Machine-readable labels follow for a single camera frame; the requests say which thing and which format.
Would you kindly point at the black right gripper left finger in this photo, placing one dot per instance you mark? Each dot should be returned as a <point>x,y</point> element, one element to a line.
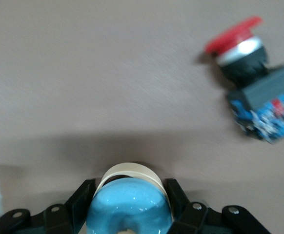
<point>59,217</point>

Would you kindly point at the blue desk bell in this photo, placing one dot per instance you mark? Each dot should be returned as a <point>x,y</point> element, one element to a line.
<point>129,202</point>

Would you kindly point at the red mushroom button blue block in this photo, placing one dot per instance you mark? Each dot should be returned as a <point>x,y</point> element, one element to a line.
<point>254,73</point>

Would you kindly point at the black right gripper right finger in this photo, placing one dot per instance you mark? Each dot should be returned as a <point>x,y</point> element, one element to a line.
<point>205,219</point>

